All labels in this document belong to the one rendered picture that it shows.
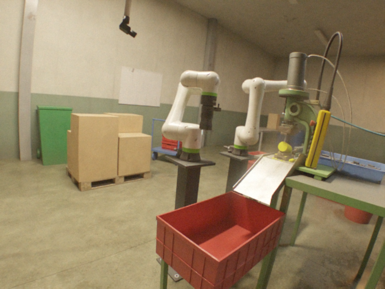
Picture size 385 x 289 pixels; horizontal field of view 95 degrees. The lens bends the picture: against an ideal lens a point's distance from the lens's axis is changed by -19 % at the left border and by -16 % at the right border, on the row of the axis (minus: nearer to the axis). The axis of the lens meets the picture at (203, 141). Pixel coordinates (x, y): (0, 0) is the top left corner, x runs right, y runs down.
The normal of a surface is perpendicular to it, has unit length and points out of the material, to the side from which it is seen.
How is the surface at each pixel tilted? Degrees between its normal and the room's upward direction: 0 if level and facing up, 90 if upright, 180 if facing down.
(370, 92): 90
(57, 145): 94
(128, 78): 90
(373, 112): 90
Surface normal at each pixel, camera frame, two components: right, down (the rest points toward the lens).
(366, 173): -0.72, 0.20
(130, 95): 0.70, 0.19
